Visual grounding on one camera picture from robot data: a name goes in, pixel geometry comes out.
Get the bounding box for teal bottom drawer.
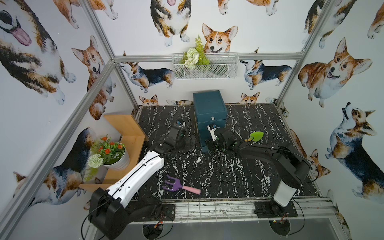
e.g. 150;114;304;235
199;130;217;154

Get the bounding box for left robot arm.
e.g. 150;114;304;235
88;120;187;240

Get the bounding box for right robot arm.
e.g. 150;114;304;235
205;124;311;208

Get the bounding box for teal drawer cabinet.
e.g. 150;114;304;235
193;90;228;131

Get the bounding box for green toy trowel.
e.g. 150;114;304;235
245;132;264;142

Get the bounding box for wooden corner shelf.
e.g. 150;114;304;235
80;115;148;192

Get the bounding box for purple pink toy rake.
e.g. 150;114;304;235
163;175;201;195

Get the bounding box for potted red flower plant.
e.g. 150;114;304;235
84;135;130;182

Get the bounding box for green fern white flowers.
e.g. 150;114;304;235
180;35;210;70

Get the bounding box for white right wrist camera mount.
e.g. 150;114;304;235
207;124;218;141

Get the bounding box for white wire wall basket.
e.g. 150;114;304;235
172;53;240;80

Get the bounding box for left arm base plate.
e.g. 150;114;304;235
139;204;176;222

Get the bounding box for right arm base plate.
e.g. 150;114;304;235
254;200;298;219

